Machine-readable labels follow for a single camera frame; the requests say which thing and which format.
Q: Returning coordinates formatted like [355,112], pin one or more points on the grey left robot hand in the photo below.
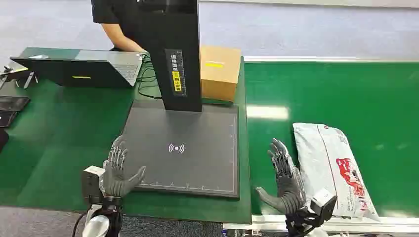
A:
[116,183]

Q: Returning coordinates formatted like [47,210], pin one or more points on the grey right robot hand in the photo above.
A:
[288,193]

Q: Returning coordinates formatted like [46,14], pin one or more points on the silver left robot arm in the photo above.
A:
[102,217]

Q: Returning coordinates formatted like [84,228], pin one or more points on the white plastic mailer parcel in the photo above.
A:
[330,163]

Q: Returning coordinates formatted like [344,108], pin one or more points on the green conveyor belt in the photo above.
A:
[334,108]

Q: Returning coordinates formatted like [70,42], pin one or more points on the grey open laptop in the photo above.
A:
[95,67]

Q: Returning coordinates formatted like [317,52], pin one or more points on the black phone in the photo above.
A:
[13,103]

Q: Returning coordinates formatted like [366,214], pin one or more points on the brown cardboard box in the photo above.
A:
[220,72]

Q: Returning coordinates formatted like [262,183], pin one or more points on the black scanner column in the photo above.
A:
[176,49]

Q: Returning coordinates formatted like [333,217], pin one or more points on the person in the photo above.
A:
[114,23]

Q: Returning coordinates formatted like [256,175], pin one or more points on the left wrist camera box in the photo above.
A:
[90,184]

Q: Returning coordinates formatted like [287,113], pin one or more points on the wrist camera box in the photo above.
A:
[90,184]
[324,204]

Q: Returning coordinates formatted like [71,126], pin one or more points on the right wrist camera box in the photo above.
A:
[324,204]

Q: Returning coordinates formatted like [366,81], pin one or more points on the silver conveyor frame rail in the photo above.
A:
[322,225]

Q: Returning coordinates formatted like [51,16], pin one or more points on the black scanner base plate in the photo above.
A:
[186,150]

